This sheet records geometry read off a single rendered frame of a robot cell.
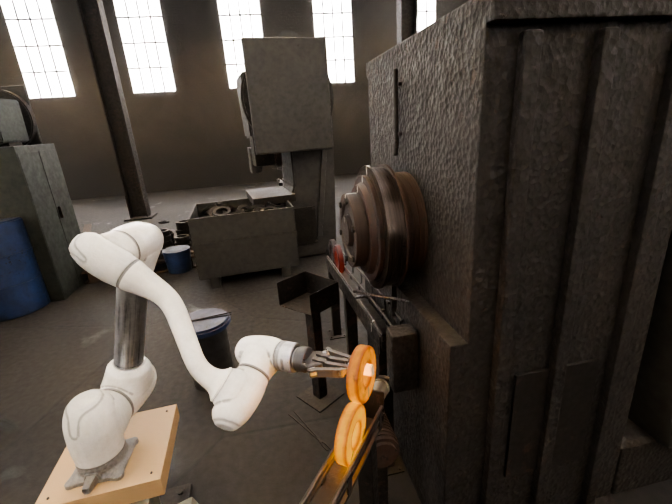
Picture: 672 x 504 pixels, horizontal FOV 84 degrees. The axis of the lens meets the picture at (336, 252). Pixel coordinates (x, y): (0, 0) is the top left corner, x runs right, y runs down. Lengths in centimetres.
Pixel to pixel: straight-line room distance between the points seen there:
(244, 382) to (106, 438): 60
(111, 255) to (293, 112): 296
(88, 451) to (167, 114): 1049
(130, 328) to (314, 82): 308
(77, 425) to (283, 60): 333
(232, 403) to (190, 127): 1064
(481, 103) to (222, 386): 98
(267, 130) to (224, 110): 752
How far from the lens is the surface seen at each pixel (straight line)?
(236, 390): 112
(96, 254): 126
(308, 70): 403
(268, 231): 382
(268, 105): 391
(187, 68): 1157
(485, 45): 102
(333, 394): 234
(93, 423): 154
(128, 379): 163
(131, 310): 149
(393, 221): 123
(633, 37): 126
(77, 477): 169
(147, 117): 1170
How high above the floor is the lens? 150
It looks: 19 degrees down
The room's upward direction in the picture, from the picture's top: 4 degrees counter-clockwise
